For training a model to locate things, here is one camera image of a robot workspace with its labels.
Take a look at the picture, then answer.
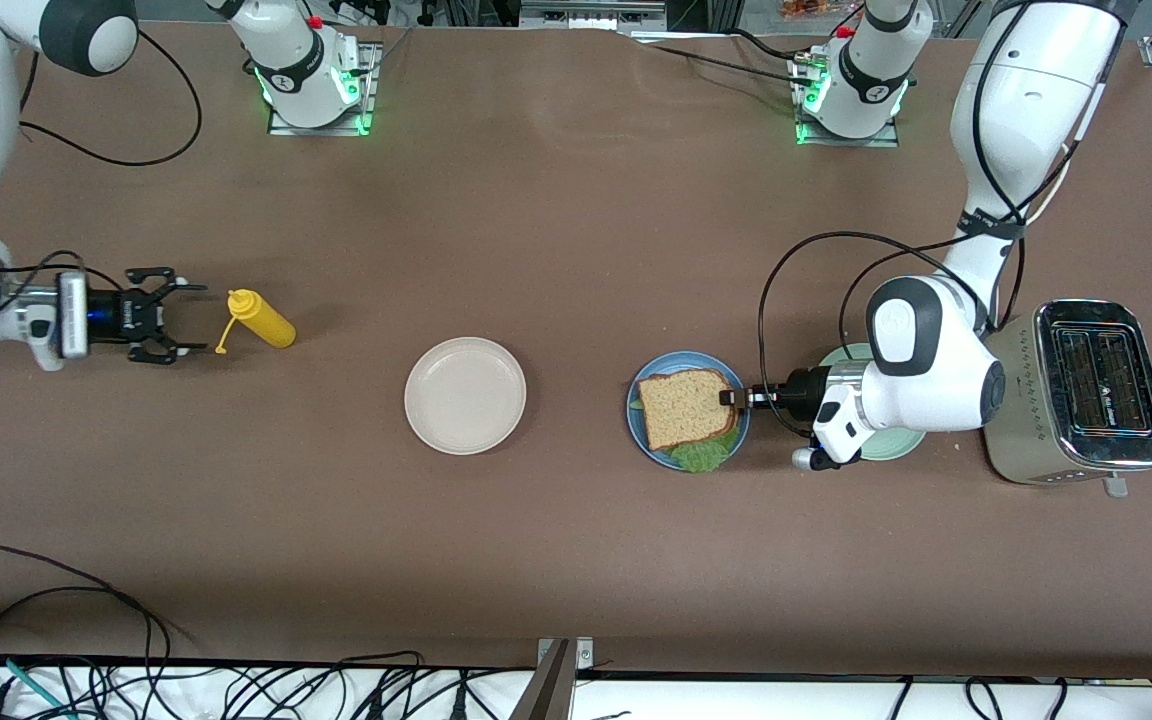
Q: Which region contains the beige round plate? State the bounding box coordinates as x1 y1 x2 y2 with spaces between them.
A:
404 337 528 456

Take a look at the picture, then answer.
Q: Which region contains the grey metal pole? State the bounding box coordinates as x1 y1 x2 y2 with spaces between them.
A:
506 640 577 720

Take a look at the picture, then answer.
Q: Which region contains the light green round plate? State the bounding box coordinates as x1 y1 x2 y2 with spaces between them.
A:
814 343 929 462

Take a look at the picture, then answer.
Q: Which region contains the yellow squeeze bottle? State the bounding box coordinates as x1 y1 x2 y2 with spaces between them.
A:
214 288 298 357

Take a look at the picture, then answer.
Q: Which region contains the brown bread slice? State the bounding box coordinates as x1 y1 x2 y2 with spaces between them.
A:
636 368 743 452

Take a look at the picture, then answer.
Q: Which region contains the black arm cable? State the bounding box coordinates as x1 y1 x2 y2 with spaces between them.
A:
757 0 1129 441
0 28 204 296

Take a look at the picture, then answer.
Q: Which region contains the grey metal box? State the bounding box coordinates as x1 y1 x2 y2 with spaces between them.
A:
521 0 668 31

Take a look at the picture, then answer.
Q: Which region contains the black plug cable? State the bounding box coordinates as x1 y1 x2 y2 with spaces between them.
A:
434 668 499 720
191 652 427 720

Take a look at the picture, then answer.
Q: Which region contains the thin black base cable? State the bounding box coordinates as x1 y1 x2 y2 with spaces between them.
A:
726 28 807 61
636 38 817 86

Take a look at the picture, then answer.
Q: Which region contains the green lettuce leaf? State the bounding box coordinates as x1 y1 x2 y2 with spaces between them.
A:
628 398 735 475

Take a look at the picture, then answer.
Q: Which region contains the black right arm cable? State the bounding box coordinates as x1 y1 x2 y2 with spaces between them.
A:
0 28 204 296

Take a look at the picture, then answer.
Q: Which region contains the beige chrome toaster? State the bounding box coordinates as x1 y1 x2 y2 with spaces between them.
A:
981 298 1152 499

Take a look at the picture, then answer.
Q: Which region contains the silver mounting bracket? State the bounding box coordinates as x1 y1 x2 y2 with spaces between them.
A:
536 637 595 671

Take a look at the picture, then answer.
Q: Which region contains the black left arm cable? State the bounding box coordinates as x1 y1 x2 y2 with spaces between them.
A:
757 0 1129 441

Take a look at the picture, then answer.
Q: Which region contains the teal cable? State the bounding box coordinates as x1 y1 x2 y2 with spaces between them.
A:
0 652 67 717

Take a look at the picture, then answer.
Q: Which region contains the orange snack packet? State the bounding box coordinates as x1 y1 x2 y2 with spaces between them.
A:
781 0 863 21

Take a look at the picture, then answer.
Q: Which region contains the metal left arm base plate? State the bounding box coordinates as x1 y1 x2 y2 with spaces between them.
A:
792 55 902 149

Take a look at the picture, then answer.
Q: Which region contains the blue round plate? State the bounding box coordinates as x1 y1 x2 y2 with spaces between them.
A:
626 350 751 471

